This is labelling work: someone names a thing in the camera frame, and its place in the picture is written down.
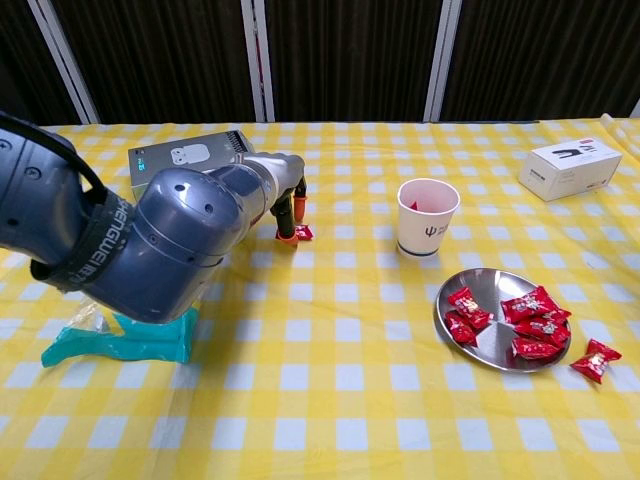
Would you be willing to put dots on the silver metal plate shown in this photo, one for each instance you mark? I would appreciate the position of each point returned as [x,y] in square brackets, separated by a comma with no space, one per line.
[500,342]

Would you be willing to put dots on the white stapler box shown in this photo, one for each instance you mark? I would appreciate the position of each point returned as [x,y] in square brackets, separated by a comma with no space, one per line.
[565,175]

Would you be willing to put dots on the teal clear snack bag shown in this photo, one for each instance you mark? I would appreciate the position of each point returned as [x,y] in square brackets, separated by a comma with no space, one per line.
[150,345]

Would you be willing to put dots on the white paper cup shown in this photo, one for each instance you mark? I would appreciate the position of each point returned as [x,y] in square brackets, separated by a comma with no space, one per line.
[425,230]

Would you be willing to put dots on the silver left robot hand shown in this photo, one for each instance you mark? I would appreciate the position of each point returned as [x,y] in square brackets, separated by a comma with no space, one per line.
[287,167]

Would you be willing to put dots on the silver earbuds box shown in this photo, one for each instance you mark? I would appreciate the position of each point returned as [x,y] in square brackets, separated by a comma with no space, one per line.
[190,150]

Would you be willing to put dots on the black ribbed partition panel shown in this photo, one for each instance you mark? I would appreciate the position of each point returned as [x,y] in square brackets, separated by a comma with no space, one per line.
[25,60]
[350,60]
[160,60]
[550,60]

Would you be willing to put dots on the gray left robot arm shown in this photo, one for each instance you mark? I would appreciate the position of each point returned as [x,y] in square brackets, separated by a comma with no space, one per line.
[175,240]

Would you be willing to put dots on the yellow white checkered tablecloth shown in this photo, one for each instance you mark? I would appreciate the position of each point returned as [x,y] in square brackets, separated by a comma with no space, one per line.
[310,350]

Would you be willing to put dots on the white metal partition post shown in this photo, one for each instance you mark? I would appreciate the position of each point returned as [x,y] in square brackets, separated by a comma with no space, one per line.
[257,60]
[442,60]
[637,111]
[65,60]

